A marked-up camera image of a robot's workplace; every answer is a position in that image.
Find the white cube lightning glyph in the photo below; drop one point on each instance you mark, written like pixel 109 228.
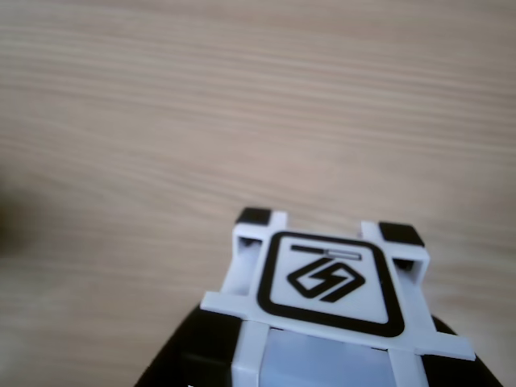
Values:
pixel 326 282

